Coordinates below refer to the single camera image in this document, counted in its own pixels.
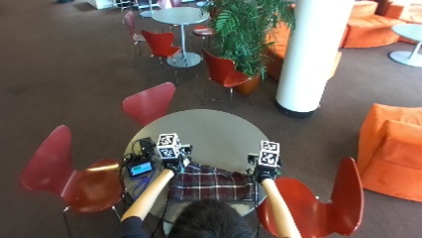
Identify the red round stool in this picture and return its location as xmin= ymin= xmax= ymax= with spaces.
xmin=191 ymin=25 xmax=215 ymax=48

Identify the orange round sofa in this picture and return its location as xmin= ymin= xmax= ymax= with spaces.
xmin=341 ymin=0 xmax=406 ymax=50

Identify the green potted palm plant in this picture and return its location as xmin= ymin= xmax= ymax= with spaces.
xmin=203 ymin=0 xmax=297 ymax=79

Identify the black electronics box with cables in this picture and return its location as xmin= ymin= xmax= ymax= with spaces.
xmin=125 ymin=137 xmax=158 ymax=163

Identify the purple cable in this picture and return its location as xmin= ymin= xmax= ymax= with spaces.
xmin=130 ymin=176 xmax=154 ymax=200

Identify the white round pillar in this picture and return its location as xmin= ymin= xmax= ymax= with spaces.
xmin=274 ymin=0 xmax=355 ymax=119

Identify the white marker cube, right glove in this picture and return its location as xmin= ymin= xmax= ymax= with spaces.
xmin=257 ymin=140 xmax=282 ymax=168

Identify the orange plant pot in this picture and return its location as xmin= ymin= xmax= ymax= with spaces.
xmin=230 ymin=72 xmax=263 ymax=96

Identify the white marker cube, glove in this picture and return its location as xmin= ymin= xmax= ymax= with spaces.
xmin=156 ymin=132 xmax=183 ymax=160
xmin=257 ymin=140 xmax=282 ymax=168

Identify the dark red wooden chair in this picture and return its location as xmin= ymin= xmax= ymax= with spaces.
xmin=20 ymin=124 xmax=128 ymax=238
xmin=255 ymin=156 xmax=365 ymax=238
xmin=121 ymin=81 xmax=177 ymax=128

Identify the the person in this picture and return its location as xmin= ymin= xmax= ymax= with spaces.
xmin=114 ymin=197 xmax=261 ymax=238

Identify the red chair with metal legs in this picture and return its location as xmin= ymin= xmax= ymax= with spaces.
xmin=201 ymin=48 xmax=253 ymax=104
xmin=140 ymin=29 xmax=183 ymax=66
xmin=121 ymin=10 xmax=148 ymax=51

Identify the person's left hand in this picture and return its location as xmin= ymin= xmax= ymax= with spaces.
xmin=162 ymin=144 xmax=195 ymax=174

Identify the person's right hand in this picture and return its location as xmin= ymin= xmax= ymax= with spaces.
xmin=246 ymin=153 xmax=282 ymax=183

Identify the black device with blue screen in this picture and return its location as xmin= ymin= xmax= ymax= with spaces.
xmin=126 ymin=160 xmax=156 ymax=179

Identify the red plaid cloth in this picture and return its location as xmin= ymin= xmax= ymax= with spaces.
xmin=167 ymin=161 xmax=259 ymax=203

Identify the orange armchair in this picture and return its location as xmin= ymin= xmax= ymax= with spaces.
xmin=355 ymin=102 xmax=422 ymax=203

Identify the grey round pedestal table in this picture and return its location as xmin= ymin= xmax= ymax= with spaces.
xmin=387 ymin=23 xmax=422 ymax=69
xmin=150 ymin=6 xmax=211 ymax=69

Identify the orange bench seat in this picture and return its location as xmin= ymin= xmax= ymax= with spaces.
xmin=262 ymin=22 xmax=293 ymax=82

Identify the white marker cube, left glove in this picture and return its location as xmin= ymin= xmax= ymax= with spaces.
xmin=156 ymin=132 xmax=183 ymax=160

